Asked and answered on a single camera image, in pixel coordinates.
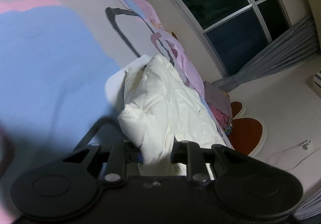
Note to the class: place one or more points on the pink blanket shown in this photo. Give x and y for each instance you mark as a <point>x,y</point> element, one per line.
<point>177,49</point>

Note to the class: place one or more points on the red heart-shaped headboard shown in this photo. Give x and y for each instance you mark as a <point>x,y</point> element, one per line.
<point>248,134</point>

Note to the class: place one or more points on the grey curtain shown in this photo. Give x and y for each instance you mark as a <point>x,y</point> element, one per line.
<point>294,46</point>

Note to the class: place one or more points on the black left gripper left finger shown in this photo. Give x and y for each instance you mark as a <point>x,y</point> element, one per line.
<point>123,161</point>

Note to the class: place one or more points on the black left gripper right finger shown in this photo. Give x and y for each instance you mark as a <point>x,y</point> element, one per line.
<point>190,154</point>

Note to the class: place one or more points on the stack of folded clothes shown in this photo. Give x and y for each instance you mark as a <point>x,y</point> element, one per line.
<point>220,106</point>

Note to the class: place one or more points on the aluminium frame window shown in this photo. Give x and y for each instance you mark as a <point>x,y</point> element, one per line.
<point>235,30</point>

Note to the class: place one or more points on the white padded down jacket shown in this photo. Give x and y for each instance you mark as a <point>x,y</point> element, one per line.
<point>159,110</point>

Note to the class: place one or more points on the patterned grey blue bedsheet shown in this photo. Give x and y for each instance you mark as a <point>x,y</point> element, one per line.
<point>56,59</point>

